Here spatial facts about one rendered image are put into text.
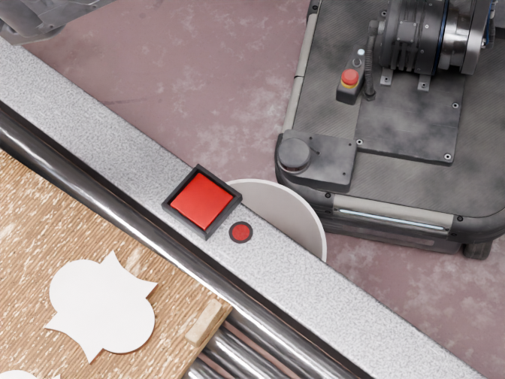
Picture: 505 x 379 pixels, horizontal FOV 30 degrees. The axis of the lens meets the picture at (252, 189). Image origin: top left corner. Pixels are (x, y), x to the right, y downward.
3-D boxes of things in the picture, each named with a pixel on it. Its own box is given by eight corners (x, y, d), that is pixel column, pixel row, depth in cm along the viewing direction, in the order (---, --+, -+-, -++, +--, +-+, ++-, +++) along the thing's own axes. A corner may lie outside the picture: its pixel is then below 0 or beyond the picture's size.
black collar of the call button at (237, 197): (199, 168, 126) (198, 162, 125) (243, 199, 124) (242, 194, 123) (161, 209, 124) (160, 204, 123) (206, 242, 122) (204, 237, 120)
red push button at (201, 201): (200, 176, 126) (198, 171, 125) (234, 201, 124) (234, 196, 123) (170, 208, 124) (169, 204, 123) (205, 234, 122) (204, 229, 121)
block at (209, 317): (214, 304, 116) (213, 296, 113) (226, 312, 115) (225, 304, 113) (185, 342, 114) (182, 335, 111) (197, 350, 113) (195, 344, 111)
